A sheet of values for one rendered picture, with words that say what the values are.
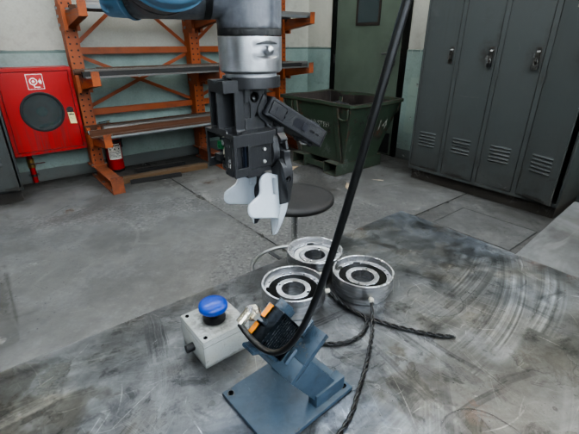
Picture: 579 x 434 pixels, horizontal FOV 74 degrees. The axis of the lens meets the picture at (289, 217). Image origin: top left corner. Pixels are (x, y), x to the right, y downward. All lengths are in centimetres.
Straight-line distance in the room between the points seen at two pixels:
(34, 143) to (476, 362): 379
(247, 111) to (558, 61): 288
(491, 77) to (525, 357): 292
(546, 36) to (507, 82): 35
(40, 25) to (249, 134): 378
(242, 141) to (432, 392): 39
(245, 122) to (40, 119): 355
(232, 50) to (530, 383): 55
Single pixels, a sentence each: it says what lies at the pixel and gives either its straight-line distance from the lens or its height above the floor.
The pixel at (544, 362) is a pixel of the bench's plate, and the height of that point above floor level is 80.
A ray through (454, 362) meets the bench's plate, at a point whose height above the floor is 80.
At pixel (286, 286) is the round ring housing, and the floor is 82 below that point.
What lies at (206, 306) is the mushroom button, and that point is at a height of 87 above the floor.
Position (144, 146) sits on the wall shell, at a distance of 445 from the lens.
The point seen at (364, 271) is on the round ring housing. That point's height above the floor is 83.
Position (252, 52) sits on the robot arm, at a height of 119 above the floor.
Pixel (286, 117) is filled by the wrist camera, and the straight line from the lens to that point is 51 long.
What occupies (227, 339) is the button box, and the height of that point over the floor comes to 83.
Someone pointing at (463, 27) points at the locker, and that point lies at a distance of 355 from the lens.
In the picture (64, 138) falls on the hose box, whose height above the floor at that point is 41.
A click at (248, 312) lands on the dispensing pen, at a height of 96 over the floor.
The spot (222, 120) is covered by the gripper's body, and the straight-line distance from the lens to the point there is 49.
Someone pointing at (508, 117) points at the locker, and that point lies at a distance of 338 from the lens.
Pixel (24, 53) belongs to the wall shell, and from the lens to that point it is 415.
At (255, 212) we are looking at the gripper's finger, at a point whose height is 100.
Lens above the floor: 120
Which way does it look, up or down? 25 degrees down
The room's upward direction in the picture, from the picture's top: straight up
